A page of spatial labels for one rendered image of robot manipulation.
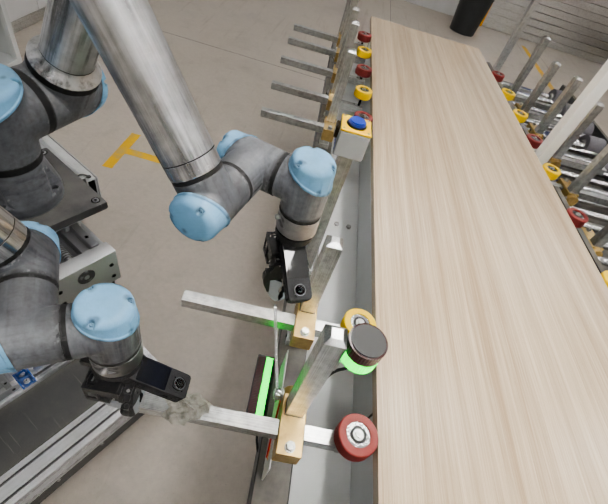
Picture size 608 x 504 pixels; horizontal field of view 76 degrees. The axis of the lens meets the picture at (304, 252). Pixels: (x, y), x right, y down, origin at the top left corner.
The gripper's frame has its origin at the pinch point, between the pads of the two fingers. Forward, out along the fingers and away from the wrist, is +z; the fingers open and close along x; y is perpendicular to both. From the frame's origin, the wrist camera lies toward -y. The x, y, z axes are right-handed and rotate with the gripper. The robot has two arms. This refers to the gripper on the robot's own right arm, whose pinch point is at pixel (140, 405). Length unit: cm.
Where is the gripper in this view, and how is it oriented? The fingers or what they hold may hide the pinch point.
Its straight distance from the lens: 87.0
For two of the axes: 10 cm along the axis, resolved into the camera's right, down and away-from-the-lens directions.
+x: -1.1, 7.2, -6.8
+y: -9.7, -2.4, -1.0
